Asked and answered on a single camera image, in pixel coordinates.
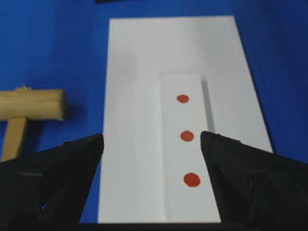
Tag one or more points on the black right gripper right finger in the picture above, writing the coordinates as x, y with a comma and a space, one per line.
256, 188

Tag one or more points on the wooden mallet hammer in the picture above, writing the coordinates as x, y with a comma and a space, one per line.
19, 106

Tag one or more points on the white paper sheet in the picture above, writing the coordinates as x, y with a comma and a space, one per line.
168, 80

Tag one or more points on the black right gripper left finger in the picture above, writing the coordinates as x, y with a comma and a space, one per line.
48, 189

